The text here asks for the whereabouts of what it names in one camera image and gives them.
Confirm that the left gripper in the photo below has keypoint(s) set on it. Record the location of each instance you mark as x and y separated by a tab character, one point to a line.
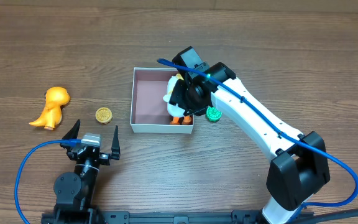
91	155

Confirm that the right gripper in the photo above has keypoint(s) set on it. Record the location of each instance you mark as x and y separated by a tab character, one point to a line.
176	94

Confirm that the green ridged round cap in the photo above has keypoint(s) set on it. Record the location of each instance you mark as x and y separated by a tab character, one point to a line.
213	115

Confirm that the white duck plush toy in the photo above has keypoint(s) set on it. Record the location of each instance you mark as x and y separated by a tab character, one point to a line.
174	110

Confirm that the orange dinosaur toy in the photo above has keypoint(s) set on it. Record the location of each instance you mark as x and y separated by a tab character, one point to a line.
51	116

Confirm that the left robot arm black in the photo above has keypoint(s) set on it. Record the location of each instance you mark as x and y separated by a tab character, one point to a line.
75	190

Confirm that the yellow ridged round cap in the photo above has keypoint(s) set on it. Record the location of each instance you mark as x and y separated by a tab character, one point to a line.
103	115

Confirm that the white box pink inside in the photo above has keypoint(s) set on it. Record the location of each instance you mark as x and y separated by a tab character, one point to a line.
149	112

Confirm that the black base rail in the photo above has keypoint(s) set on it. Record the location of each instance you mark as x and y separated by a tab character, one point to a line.
236	216

